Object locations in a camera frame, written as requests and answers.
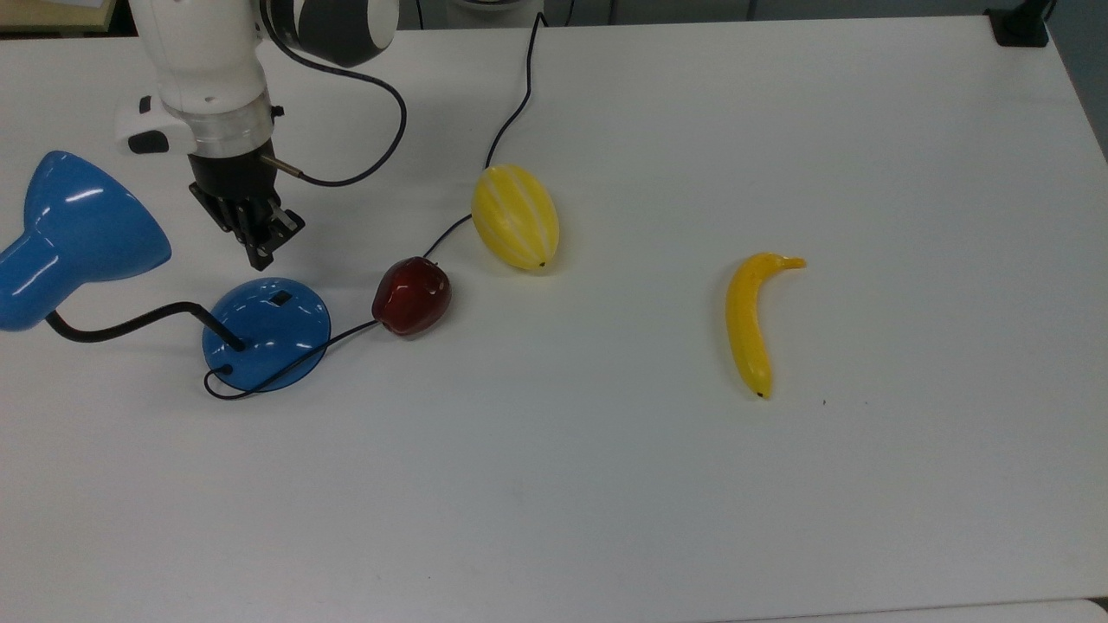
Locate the dark red plastic apple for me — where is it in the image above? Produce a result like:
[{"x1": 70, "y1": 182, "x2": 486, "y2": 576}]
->
[{"x1": 370, "y1": 255, "x2": 454, "y2": 338}]

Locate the black clamp at table corner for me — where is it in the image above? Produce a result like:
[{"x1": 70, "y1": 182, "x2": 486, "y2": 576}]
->
[{"x1": 986, "y1": 0, "x2": 1060, "y2": 49}]

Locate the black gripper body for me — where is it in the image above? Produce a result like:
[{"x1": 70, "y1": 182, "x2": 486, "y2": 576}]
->
[{"x1": 188, "y1": 148, "x2": 283, "y2": 234}]

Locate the yellow plastic banana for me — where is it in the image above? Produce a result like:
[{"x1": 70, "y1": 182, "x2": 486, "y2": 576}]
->
[{"x1": 725, "y1": 252, "x2": 808, "y2": 401}]

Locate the blue gooseneck desk lamp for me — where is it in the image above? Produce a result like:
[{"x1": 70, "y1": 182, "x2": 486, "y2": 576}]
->
[{"x1": 0, "y1": 151, "x2": 333, "y2": 395}]

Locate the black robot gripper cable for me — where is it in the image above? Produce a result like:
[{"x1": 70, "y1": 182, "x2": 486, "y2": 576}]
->
[{"x1": 259, "y1": 0, "x2": 409, "y2": 188}]

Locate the yellow striped plastic melon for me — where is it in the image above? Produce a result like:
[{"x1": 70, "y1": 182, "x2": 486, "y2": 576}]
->
[{"x1": 470, "y1": 164, "x2": 562, "y2": 273}]

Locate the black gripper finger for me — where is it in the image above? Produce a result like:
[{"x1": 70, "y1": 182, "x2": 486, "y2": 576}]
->
[
  {"x1": 259, "y1": 207, "x2": 306, "y2": 253},
  {"x1": 231, "y1": 208, "x2": 274, "y2": 272}
]

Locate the brown wooden board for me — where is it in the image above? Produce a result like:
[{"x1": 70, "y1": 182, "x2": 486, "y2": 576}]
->
[{"x1": 0, "y1": 0, "x2": 119, "y2": 35}]

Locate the black lamp power cable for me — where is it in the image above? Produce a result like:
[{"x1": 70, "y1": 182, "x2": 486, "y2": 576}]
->
[{"x1": 203, "y1": 10, "x2": 546, "y2": 401}]

